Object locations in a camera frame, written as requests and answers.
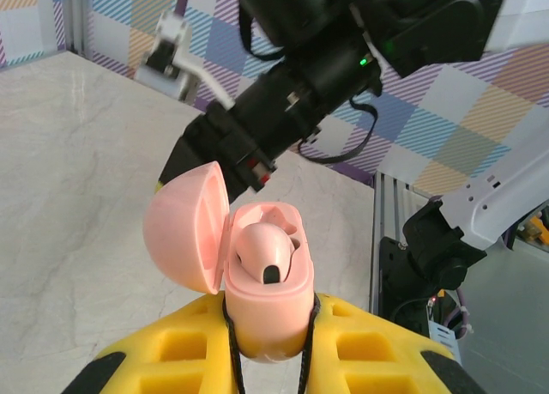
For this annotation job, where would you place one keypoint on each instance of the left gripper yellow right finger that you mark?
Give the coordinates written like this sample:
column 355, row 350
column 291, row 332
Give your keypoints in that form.
column 364, row 347

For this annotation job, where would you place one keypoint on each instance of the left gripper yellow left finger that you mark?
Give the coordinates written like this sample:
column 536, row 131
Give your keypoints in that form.
column 171, row 347

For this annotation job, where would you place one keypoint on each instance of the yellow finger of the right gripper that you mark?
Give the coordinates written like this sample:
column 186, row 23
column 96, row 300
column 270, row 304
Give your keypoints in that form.
column 160, row 188
column 188, row 158

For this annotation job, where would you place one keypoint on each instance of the pink earbud charging case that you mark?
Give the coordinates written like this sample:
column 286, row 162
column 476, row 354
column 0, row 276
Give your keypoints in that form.
column 266, row 317

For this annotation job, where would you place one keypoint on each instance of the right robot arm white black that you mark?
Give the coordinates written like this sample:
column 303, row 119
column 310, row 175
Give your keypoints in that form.
column 493, row 196

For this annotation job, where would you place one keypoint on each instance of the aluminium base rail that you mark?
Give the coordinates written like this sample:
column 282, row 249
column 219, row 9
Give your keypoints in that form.
column 388, row 209

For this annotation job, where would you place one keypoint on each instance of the aluminium right corner post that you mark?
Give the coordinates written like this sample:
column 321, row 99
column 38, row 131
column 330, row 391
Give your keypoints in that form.
column 79, row 16

